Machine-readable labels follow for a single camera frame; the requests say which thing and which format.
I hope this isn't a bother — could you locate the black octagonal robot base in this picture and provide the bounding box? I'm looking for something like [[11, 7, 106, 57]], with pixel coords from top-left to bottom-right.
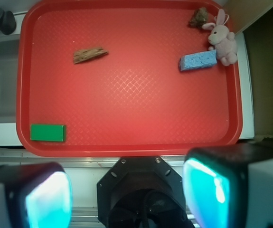
[[97, 157, 193, 228]]

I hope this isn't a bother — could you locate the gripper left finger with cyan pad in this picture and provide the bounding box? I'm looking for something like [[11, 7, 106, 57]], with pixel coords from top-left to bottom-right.
[[0, 162, 73, 228]]

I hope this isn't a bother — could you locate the brown rock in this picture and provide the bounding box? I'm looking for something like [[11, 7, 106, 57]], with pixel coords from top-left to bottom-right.
[[188, 7, 208, 29]]

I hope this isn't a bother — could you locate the blue sponge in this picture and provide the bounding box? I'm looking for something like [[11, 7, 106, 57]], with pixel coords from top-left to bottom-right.
[[179, 49, 217, 72]]

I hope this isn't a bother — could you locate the pink plush bunny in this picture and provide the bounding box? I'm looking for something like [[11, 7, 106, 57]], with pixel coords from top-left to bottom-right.
[[201, 9, 237, 66]]

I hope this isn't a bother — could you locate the red plastic tray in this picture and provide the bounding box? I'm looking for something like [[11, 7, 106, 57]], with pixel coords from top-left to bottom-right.
[[16, 0, 242, 157]]

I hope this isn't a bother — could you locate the cardboard box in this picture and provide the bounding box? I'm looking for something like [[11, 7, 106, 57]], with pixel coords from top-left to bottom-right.
[[224, 0, 273, 139]]

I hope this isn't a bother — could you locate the green rectangular block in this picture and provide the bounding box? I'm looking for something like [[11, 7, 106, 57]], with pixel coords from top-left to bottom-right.
[[30, 124, 66, 142]]

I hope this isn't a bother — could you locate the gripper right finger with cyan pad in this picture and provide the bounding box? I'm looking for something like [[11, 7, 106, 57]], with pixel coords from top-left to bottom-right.
[[182, 142, 273, 228]]

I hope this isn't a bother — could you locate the brown wood chip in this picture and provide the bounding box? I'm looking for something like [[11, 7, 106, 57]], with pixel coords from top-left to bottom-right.
[[73, 47, 109, 64]]

